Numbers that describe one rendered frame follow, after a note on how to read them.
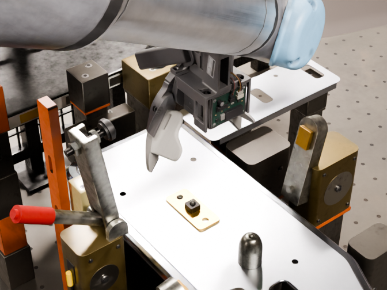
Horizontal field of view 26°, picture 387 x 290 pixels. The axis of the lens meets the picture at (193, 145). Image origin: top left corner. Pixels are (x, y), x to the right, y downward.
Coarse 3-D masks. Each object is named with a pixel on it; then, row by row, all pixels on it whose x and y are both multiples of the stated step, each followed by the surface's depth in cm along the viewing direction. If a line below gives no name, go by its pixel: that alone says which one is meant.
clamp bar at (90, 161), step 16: (80, 128) 100; (112, 128) 100; (80, 144) 98; (96, 144) 99; (80, 160) 101; (96, 160) 100; (96, 176) 101; (96, 192) 103; (112, 192) 105; (96, 208) 107; (112, 208) 106
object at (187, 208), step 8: (176, 192) 122; (184, 192) 122; (168, 200) 121; (176, 200) 121; (184, 200) 121; (176, 208) 120; (184, 208) 120; (192, 208) 118; (200, 208) 120; (208, 208) 120; (184, 216) 118; (192, 216) 118; (200, 216) 118; (208, 216) 118; (216, 216) 118; (192, 224) 117; (200, 224) 117; (208, 224) 117
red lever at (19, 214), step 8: (16, 208) 99; (24, 208) 99; (32, 208) 99; (40, 208) 100; (48, 208) 101; (16, 216) 98; (24, 216) 98; (32, 216) 99; (40, 216) 100; (48, 216) 101; (56, 216) 102; (64, 216) 103; (72, 216) 104; (80, 216) 105; (88, 216) 106; (96, 216) 107; (40, 224) 101; (48, 224) 102; (80, 224) 105; (88, 224) 106; (96, 224) 107
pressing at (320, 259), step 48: (144, 144) 132; (192, 144) 132; (144, 192) 123; (192, 192) 123; (240, 192) 123; (144, 240) 115; (192, 240) 115; (288, 240) 115; (192, 288) 108; (336, 288) 108
